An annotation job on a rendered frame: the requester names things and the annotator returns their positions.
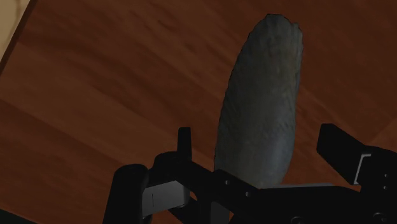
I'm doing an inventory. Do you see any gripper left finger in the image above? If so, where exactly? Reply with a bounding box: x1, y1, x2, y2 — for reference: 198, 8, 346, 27
102, 127, 261, 224

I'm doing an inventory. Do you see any dark grey oblong object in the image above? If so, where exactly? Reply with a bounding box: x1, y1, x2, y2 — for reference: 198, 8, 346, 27
213, 13, 304, 190

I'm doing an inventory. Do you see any brown wooden table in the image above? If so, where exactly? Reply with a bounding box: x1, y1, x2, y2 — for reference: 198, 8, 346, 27
0, 0, 397, 224

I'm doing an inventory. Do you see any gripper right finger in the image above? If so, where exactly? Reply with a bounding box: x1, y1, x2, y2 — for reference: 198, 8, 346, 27
316, 123, 397, 224

